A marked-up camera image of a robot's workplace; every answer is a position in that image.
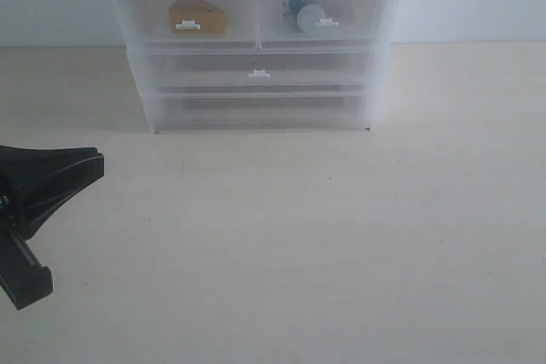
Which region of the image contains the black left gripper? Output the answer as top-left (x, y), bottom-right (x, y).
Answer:
top-left (1, 146), bottom-right (105, 310)

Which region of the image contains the yellow cheese wedge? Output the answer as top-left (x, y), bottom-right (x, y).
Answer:
top-left (169, 0), bottom-right (227, 36)

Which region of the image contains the white capped medicine bottle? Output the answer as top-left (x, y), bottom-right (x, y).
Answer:
top-left (288, 0), bottom-right (326, 33)

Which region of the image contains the clear plastic container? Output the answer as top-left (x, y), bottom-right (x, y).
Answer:
top-left (146, 93), bottom-right (366, 128)
top-left (149, 51), bottom-right (371, 86)

